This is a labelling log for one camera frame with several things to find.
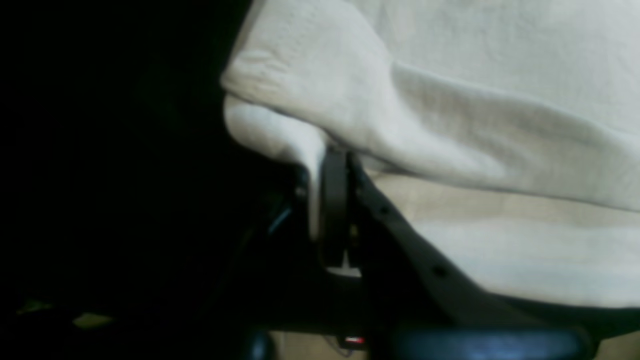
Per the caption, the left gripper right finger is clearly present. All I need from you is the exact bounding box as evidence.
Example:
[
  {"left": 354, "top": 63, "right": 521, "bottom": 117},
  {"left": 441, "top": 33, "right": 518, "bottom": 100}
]
[{"left": 320, "top": 149, "right": 544, "bottom": 330}]

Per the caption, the cream white T-shirt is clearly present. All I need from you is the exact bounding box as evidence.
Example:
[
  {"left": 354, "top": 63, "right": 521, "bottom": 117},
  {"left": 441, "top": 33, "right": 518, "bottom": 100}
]
[{"left": 221, "top": 0, "right": 640, "bottom": 308}]

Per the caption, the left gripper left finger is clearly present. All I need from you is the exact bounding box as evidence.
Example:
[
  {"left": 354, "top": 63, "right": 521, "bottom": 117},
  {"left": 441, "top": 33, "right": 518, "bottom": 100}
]
[{"left": 215, "top": 165, "right": 321, "bottom": 331}]

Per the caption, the black table cloth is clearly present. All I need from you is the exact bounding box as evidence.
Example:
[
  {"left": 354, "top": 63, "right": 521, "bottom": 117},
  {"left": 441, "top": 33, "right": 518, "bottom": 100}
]
[{"left": 1, "top": 0, "right": 296, "bottom": 360}]

